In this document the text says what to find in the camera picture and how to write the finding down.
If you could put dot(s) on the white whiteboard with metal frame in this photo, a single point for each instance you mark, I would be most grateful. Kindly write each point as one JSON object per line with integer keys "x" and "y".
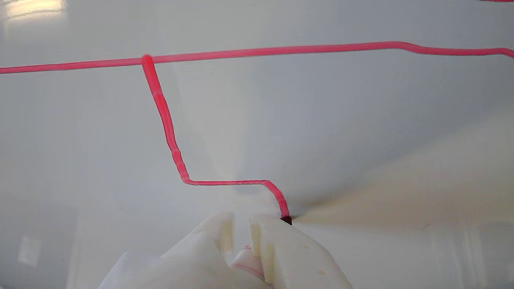
{"x": 321, "y": 120}

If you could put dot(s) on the red capped marker pen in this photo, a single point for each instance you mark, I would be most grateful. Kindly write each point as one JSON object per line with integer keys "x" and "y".
{"x": 286, "y": 219}

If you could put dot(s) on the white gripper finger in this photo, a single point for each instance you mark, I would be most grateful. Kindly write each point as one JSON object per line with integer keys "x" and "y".
{"x": 200, "y": 257}
{"x": 293, "y": 261}

